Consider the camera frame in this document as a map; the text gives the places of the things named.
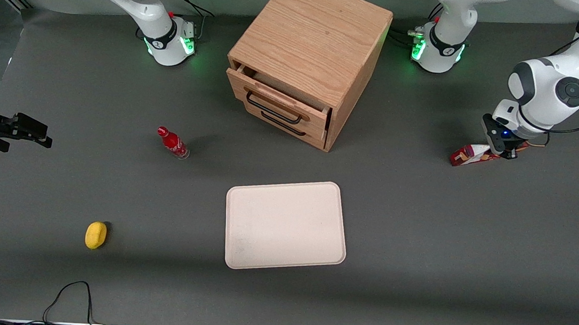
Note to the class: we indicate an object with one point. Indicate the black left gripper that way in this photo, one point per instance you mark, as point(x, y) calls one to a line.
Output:
point(513, 149)

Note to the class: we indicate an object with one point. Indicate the red cookie box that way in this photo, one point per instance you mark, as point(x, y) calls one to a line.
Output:
point(464, 156)

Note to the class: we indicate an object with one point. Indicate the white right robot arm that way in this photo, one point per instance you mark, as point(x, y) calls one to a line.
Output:
point(153, 11)

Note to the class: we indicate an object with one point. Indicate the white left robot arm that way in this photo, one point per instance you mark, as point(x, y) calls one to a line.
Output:
point(546, 82)

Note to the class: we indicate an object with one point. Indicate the beige rectangular tray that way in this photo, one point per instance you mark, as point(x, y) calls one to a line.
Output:
point(286, 225)

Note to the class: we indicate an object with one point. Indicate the yellow lemon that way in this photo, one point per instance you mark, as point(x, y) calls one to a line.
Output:
point(95, 235)

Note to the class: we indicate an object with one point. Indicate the red cola bottle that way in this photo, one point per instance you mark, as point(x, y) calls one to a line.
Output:
point(173, 143)

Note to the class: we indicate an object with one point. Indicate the wooden drawer cabinet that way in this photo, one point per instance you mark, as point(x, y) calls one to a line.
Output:
point(311, 40)

